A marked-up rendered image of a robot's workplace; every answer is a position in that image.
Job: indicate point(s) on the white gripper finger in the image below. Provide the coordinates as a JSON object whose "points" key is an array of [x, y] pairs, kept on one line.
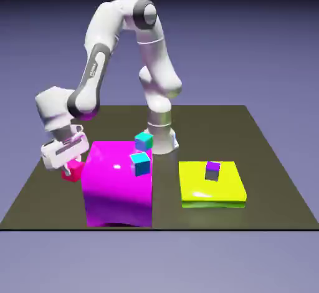
{"points": [[66, 169], [78, 158]]}

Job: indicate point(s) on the small purple cube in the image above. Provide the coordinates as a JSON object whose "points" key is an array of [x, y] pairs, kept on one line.
{"points": [[212, 172]]}

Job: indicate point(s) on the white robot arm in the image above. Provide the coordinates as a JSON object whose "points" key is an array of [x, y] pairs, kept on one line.
{"points": [[154, 63]]}

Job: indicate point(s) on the large magenta box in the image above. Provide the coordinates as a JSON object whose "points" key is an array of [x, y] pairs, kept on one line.
{"points": [[117, 185]]}

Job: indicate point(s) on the small cyan cube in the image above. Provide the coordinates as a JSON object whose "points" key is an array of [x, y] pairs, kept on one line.
{"points": [[141, 164]]}

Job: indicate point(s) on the large yellow box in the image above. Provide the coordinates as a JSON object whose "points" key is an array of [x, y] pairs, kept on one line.
{"points": [[211, 188]]}

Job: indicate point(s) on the small teal cube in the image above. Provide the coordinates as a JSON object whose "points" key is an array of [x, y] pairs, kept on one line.
{"points": [[144, 141]]}

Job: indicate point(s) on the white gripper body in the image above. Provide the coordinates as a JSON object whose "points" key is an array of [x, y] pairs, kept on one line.
{"points": [[63, 153]]}

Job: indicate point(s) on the small red cube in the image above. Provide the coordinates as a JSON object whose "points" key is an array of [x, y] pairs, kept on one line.
{"points": [[74, 172]]}

